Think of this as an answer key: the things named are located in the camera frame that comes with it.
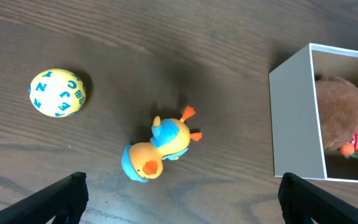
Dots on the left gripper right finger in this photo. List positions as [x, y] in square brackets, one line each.
[303, 202]

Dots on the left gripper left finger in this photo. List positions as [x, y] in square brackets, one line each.
[62, 202]

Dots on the orange and blue duck toy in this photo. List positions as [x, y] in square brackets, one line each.
[170, 140]

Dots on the brown plush toy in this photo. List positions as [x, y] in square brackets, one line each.
[337, 100]

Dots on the yellow ball with blue letters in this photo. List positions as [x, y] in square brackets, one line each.
[57, 93]

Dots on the white cardboard box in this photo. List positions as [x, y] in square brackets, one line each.
[296, 131]

